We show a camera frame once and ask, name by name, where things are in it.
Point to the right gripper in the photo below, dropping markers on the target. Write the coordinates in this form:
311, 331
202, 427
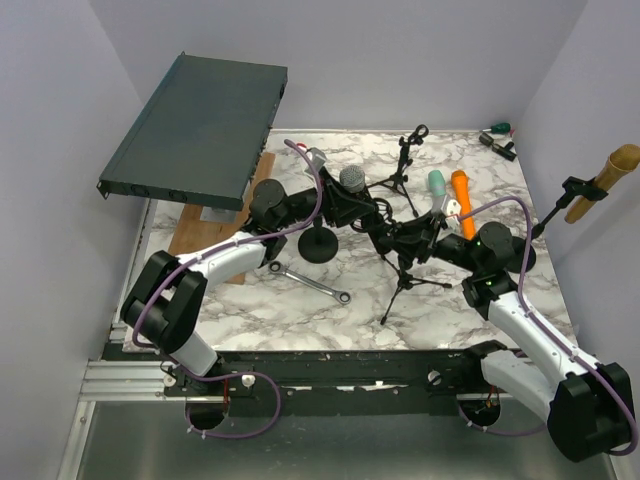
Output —
426, 238

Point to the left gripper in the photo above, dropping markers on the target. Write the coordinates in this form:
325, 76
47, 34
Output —
333, 201

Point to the black tripod shock-mount stand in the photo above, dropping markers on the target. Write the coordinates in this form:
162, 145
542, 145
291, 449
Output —
405, 280

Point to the black round-base shock-mount stand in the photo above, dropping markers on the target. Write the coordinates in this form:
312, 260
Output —
318, 245

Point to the black tripod clip stand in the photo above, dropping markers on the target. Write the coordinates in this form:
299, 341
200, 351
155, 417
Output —
396, 182

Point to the mint green toy microphone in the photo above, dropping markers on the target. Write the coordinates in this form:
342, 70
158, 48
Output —
437, 188

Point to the orange toy microphone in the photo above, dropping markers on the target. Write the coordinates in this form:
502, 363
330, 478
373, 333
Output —
460, 184

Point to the black microphone silver grille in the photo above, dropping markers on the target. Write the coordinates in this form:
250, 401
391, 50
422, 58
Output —
370, 211

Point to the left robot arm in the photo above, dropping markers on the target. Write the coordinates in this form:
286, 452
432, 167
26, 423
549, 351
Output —
164, 303

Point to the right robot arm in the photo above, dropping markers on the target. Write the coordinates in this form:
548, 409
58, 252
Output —
586, 406

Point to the black round-base clip stand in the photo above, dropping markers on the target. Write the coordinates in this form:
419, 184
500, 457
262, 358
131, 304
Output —
573, 188

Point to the gold microphone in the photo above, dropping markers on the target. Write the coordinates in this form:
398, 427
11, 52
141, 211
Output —
619, 163

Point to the silver ratchet wrench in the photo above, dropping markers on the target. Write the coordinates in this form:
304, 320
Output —
277, 268

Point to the wooden board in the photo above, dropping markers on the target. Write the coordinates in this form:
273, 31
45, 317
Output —
193, 234

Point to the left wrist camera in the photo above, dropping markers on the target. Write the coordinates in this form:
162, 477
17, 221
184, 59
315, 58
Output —
316, 160

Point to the green-handled screwdriver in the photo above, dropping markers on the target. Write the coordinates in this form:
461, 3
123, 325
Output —
502, 128

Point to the dark rack-mount equipment case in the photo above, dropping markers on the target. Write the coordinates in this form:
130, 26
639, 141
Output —
200, 136

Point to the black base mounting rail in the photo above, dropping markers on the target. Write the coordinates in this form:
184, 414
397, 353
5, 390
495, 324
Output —
338, 383

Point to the aluminium frame rail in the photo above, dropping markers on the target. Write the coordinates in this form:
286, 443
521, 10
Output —
105, 380

